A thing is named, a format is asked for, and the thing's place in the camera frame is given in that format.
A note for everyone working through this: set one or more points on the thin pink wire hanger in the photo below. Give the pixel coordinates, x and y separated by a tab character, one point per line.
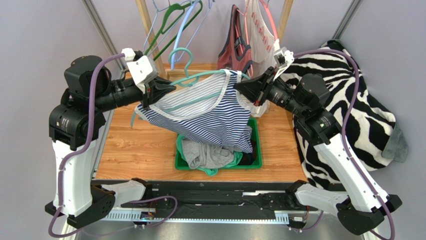
245	28

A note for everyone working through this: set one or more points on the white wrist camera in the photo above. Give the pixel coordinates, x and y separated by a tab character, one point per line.
284	58
142	68

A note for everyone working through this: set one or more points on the grey tank top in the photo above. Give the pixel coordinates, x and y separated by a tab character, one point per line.
206	154

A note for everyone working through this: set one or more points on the blue white striped tank top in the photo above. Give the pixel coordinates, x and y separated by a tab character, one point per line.
210	112

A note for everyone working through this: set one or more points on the pink plastic hanger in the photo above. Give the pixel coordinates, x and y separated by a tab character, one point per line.
272	26

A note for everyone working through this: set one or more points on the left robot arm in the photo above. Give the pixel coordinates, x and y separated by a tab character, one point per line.
74	127

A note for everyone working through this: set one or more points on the green plastic hanger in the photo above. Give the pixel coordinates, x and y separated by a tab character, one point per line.
193	9

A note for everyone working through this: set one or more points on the green plastic tray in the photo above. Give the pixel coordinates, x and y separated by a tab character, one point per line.
181	163

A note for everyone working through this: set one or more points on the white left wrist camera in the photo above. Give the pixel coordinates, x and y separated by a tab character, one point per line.
142	68

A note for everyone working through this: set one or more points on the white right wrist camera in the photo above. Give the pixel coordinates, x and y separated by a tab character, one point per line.
284	58

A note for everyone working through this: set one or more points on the maroon tank top dark trim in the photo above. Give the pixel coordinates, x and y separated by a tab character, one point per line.
236	53

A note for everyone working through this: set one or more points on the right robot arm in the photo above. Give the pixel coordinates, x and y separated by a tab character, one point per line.
364	205

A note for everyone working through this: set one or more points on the teal plastic hanger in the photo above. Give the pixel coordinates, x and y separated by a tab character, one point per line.
190	80

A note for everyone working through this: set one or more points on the zebra print blanket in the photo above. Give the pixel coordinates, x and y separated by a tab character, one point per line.
372	130

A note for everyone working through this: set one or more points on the wooden clothes rack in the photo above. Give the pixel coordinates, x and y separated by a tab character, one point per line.
147	24

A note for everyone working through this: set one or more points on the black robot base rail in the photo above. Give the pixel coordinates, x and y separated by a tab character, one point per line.
229	202

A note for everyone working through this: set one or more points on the navy tank top maroon trim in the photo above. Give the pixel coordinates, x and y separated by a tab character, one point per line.
248	159

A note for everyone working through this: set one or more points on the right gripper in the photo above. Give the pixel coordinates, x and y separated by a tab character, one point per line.
263	90

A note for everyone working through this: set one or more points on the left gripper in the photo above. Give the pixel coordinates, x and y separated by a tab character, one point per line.
151	94

